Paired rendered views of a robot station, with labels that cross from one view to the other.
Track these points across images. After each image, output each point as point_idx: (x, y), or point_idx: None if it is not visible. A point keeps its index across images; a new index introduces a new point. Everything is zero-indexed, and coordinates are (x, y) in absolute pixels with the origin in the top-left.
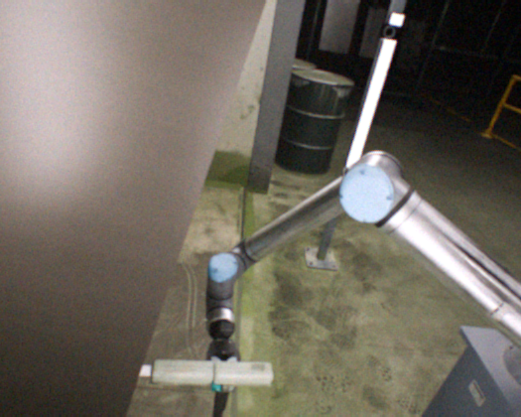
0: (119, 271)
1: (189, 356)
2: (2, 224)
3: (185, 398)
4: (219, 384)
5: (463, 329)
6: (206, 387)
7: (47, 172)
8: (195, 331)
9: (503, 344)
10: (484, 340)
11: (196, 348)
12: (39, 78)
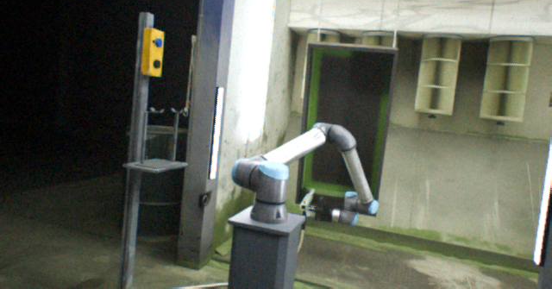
0: None
1: (360, 279)
2: (306, 128)
3: (333, 273)
4: None
5: (303, 216)
6: (339, 279)
7: (306, 116)
8: (379, 284)
9: (290, 219)
10: (294, 216)
11: (366, 282)
12: (308, 99)
